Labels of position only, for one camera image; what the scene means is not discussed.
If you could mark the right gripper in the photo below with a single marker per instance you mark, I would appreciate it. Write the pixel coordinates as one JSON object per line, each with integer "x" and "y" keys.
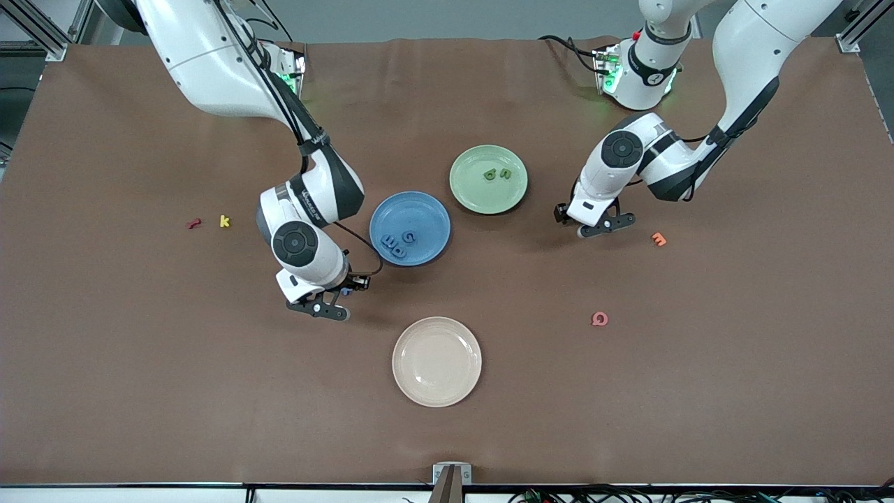
{"x": 351, "y": 282}

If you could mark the aluminium frame post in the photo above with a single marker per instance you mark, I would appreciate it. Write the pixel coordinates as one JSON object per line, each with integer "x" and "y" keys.
{"x": 82, "y": 17}
{"x": 56, "y": 52}
{"x": 848, "y": 43}

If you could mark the blue foam letter E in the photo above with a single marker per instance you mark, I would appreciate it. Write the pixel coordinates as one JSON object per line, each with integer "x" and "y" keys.
{"x": 387, "y": 242}

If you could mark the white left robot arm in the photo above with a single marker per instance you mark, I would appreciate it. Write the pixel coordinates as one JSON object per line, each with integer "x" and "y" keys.
{"x": 754, "y": 49}

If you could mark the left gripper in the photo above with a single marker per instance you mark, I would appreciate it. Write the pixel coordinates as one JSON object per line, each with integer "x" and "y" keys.
{"x": 561, "y": 212}

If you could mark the blue plate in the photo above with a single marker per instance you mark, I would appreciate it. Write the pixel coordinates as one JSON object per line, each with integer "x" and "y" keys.
{"x": 426, "y": 213}

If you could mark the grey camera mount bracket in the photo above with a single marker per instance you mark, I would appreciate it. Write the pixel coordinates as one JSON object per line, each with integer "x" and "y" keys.
{"x": 452, "y": 475}

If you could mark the pink foam letter Q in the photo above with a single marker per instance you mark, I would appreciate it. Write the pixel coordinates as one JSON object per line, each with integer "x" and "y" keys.
{"x": 594, "y": 319}

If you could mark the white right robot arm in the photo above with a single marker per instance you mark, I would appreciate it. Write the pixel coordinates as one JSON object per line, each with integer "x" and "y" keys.
{"x": 209, "y": 70}

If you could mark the light green plate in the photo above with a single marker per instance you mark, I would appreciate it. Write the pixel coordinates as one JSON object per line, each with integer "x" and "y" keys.
{"x": 475, "y": 192}

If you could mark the brown table cover sheet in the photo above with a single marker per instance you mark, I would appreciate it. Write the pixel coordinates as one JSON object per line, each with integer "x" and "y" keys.
{"x": 209, "y": 405}

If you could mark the blue foam letter a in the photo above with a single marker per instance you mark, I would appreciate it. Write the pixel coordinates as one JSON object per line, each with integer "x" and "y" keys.
{"x": 400, "y": 251}

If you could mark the beige plate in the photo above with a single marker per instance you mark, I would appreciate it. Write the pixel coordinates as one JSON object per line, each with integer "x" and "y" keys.
{"x": 436, "y": 362}

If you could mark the white table edge rail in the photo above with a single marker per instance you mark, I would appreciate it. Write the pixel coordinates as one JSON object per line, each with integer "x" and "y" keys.
{"x": 140, "y": 496}

